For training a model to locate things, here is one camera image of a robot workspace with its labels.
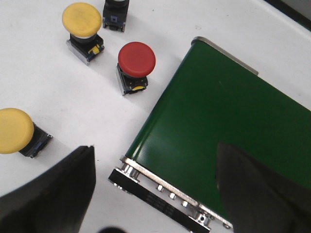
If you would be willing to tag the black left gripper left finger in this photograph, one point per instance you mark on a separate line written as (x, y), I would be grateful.
(54, 202)

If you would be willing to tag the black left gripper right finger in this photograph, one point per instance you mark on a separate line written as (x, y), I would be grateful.
(258, 199)

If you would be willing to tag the yellow mushroom push button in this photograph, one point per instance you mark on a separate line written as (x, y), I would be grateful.
(18, 133)
(83, 21)

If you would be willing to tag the black round object at bottom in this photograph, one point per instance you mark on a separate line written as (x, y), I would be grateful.
(111, 229)

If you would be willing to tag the black conveyor drive belt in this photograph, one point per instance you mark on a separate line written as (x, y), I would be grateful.
(128, 184)

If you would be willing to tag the conveyor drive end plate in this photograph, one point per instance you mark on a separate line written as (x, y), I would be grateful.
(175, 190)

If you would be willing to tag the green conveyor belt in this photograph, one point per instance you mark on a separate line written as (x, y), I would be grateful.
(214, 98)

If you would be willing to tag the black block at top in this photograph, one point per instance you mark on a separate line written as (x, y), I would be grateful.
(115, 14)

